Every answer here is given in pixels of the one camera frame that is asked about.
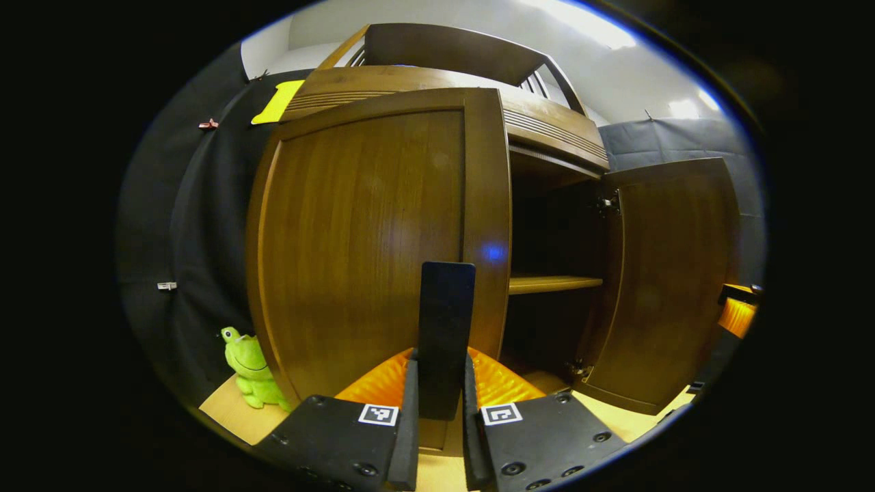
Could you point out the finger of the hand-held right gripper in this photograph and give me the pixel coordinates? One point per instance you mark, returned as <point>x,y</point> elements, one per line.
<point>737,314</point>

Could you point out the black backdrop cloth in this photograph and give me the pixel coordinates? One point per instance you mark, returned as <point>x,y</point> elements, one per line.
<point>205,239</point>

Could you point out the metal door hinge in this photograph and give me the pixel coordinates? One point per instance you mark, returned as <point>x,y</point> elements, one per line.
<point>608,203</point>
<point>580,369</point>

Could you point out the wooden cabinet shelf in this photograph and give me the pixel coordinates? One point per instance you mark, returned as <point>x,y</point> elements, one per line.
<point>554,283</point>

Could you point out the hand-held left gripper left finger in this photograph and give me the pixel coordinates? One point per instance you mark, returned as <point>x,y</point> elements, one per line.
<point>405,437</point>

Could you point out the small ceiling light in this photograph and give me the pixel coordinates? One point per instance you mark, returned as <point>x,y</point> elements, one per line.
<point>708,100</point>
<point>683,109</point>

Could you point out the large ceiling light panel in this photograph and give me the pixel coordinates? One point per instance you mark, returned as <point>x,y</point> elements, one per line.
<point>588,20</point>

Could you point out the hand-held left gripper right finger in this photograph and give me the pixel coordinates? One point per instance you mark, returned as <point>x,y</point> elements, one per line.
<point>472,437</point>

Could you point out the wooden shoe cabinet door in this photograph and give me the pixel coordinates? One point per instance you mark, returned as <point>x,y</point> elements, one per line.
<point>355,239</point>
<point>670,273</point>

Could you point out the red cloth clip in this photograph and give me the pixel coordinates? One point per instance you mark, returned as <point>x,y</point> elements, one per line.
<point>208,124</point>

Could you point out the green frog plush toy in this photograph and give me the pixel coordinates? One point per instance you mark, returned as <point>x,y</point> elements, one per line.
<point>251,372</point>

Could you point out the wooden cabinet drawer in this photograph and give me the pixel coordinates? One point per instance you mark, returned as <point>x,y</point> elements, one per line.
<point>547,126</point>

